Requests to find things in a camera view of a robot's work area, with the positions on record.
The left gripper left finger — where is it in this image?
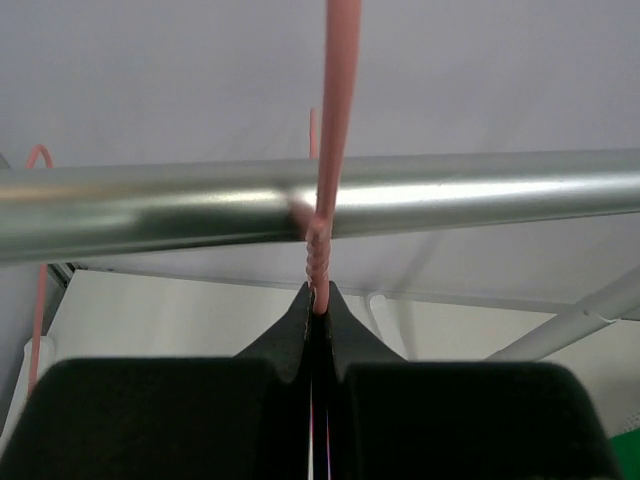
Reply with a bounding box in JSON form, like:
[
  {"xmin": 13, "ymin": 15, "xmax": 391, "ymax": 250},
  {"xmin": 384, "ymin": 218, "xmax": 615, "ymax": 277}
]
[{"xmin": 1, "ymin": 287, "xmax": 311, "ymax": 479}]

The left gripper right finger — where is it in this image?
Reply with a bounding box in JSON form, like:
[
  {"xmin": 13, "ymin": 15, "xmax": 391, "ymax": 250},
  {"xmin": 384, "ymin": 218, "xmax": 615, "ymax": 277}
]
[{"xmin": 325, "ymin": 290, "xmax": 623, "ymax": 479}]

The green t shirt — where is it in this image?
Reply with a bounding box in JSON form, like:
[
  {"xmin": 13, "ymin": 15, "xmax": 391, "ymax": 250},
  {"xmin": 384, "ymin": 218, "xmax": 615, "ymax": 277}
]
[{"xmin": 611, "ymin": 429, "xmax": 640, "ymax": 480}]

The pink wire hanger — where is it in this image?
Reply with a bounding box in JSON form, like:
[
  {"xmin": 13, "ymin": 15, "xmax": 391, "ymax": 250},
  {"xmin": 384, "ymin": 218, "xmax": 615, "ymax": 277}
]
[
  {"xmin": 24, "ymin": 144, "xmax": 55, "ymax": 399},
  {"xmin": 306, "ymin": 0, "xmax": 362, "ymax": 316}
]

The white metal clothes rack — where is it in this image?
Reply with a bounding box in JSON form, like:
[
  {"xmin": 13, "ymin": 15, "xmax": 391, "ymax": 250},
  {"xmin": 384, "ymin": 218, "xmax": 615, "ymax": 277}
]
[{"xmin": 1, "ymin": 149, "xmax": 639, "ymax": 353}]

